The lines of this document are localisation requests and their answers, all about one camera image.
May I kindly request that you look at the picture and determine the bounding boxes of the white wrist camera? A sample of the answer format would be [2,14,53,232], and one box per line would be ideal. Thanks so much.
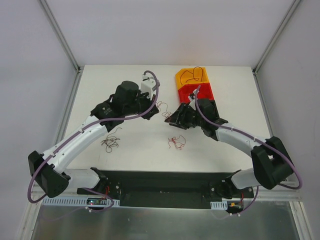
[140,73,160,100]
[188,89,197,110]

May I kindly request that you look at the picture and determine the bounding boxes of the white slotted cable duct left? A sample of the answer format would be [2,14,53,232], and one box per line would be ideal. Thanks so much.
[42,196,120,208]

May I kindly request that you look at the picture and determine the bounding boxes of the yellow plastic bin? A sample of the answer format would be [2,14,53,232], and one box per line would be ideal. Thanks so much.
[175,66,210,89]

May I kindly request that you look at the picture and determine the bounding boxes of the left aluminium frame post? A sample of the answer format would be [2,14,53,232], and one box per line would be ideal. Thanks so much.
[37,0,81,73]

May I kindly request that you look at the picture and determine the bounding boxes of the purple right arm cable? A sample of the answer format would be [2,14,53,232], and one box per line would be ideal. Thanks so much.
[194,84,303,190]

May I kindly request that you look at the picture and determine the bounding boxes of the black plastic bin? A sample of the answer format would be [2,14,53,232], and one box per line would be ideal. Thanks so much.
[210,100,220,119]

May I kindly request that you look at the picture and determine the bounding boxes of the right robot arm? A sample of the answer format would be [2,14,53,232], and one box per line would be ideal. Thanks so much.
[165,98,294,198]

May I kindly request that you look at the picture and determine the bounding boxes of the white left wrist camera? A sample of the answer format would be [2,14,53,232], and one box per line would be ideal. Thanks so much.
[140,73,160,100]

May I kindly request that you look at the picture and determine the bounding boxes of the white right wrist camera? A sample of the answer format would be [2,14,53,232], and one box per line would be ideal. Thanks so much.
[188,89,197,110]

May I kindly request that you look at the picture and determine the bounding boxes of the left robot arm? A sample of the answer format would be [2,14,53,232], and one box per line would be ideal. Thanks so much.
[27,77,160,203]

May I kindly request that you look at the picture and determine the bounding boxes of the dark thin cable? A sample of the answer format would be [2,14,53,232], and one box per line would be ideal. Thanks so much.
[100,127,123,153]

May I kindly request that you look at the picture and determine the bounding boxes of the right aluminium frame post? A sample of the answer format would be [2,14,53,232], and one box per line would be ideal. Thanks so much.
[252,0,303,76]

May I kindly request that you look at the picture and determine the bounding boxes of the aluminium rail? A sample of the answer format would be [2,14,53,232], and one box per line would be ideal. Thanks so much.
[257,186,302,202]

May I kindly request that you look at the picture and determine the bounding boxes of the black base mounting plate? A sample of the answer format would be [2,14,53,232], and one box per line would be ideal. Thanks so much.
[76,167,263,208]

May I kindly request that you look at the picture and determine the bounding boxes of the aluminium frame post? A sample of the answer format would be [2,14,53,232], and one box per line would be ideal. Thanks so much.
[252,0,303,76]
[37,0,81,73]

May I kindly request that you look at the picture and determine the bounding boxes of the white slotted cable duct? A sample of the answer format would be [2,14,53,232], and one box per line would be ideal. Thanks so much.
[42,196,120,208]
[210,200,228,211]

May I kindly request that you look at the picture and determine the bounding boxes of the white slotted cable duct right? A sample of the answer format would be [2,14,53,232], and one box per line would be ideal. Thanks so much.
[210,200,228,211]

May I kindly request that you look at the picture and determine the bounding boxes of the red plastic bin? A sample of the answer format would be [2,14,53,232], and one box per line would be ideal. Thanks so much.
[178,83,214,103]

